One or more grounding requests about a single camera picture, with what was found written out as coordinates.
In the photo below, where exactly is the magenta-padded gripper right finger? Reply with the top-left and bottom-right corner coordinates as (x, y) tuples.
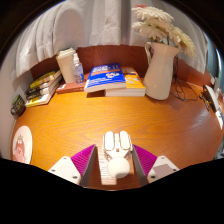
(131, 143), (180, 187)

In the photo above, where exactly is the cream tumbler with lid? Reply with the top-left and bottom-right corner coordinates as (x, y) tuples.
(55, 47), (78, 84)

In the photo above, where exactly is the white flat device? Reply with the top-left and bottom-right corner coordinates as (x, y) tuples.
(203, 84), (223, 114)

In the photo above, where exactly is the pink cartoon mouse pad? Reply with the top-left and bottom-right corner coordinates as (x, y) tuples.
(11, 125), (34, 165)

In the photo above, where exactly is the white paper card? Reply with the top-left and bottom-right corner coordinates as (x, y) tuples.
(214, 109), (224, 130)

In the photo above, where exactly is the white daisy flower bunch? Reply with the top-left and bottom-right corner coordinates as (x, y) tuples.
(131, 4), (198, 60)

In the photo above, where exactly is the red-brown notebook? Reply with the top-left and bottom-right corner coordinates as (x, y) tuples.
(55, 73), (91, 95)

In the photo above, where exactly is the orange cover book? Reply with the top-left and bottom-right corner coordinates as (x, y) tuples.
(104, 66), (147, 98)

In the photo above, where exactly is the white and yellow spine book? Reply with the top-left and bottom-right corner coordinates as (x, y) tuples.
(25, 87), (59, 108)

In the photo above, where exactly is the white computer mouse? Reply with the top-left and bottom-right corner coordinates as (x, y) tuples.
(102, 130), (134, 180)

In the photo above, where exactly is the white pitcher vase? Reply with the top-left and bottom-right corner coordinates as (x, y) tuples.
(142, 41), (181, 101)

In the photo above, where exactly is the white pleated curtain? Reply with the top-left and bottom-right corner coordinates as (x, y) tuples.
(14, 0), (209, 79)

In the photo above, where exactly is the black cable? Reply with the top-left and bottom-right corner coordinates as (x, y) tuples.
(170, 54), (201, 102)

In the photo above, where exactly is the clear spray bottle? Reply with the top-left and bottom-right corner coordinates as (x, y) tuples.
(72, 52), (86, 85)

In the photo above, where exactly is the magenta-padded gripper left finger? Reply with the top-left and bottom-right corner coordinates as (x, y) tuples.
(48, 143), (98, 188)

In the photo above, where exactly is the dark green mug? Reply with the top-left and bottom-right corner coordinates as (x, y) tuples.
(10, 94), (27, 118)

